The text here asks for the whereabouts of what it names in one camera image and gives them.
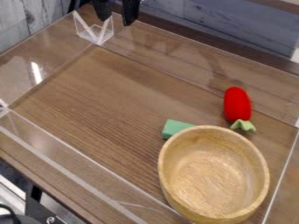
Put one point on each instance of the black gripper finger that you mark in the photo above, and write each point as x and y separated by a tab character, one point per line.
103	10
130	11

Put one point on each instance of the red plush strawberry toy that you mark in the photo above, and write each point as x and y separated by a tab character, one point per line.
238	110

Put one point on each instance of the green foam block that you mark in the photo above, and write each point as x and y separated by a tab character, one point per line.
173	127

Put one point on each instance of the wooden oval bowl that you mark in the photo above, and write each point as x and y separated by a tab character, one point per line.
214	175

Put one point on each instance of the black metal table leg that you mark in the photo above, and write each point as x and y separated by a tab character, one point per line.
38	210

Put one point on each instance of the clear acrylic corner bracket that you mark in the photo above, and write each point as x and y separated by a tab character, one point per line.
97	34

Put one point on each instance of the clear acrylic tray wall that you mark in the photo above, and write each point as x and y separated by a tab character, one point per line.
85	110

